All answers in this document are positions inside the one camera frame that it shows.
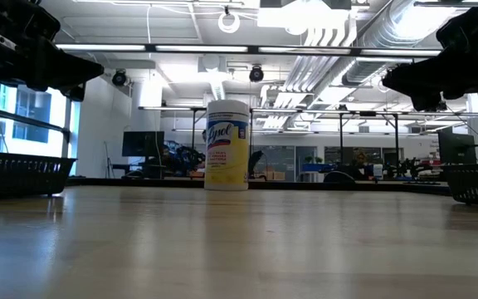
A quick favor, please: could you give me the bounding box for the person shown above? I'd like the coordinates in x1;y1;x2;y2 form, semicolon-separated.
349;151;375;182

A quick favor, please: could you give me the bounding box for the black hanging camera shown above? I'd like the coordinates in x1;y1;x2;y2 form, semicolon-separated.
111;69;129;87
249;65;265;83

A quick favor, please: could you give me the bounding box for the blue storage bin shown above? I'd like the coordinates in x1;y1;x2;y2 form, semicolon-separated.
300;162;338;174

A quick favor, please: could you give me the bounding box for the black computer monitor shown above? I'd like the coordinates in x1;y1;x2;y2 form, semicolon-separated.
120;130;166;167

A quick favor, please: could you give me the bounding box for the LED light strip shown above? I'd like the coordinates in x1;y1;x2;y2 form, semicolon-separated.
257;46;352;56
359;48;442;57
154;45;249;53
56;44;147;52

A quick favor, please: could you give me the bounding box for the Lysol wipes canister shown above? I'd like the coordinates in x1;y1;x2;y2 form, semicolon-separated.
203;99;251;192

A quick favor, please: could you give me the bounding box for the white hanging ring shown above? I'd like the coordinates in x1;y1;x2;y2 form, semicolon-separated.
217;10;241;35

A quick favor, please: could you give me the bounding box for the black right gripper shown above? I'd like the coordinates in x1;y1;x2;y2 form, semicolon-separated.
382;41;478;113

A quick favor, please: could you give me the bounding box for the black monitor on arm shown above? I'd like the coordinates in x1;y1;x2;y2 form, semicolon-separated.
437;130;477;165

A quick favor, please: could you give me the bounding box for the black aluminium table frame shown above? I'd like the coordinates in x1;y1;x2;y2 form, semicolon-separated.
66;176;451;196

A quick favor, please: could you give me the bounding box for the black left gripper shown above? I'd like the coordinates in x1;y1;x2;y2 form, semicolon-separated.
0;0;105;102

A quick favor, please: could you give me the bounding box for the black plastic mesh basket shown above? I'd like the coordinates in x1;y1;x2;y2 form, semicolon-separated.
0;149;77;199
441;162;478;208

